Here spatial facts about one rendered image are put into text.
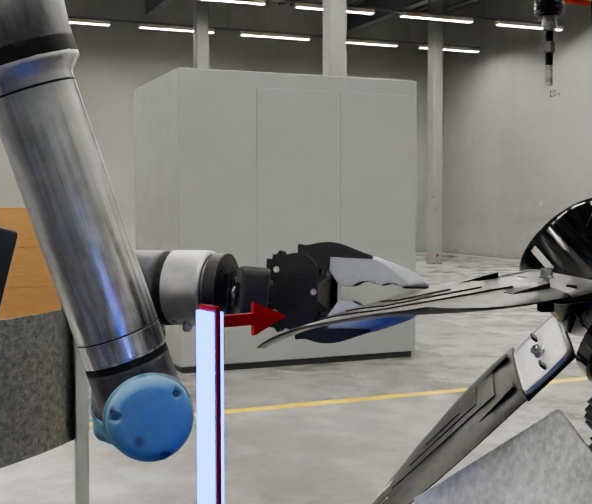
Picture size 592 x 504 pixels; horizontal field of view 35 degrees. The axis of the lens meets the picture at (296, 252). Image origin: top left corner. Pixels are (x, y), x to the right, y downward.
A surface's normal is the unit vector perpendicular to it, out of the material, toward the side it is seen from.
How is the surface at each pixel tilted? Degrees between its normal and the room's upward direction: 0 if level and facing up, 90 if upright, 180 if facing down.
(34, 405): 90
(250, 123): 90
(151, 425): 90
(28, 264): 90
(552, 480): 55
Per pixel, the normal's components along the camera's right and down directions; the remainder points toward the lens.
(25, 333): 0.91, 0.02
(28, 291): 0.36, 0.05
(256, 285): 0.18, -0.06
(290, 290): -0.30, -0.06
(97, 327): -0.16, 0.20
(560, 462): -0.27, -0.53
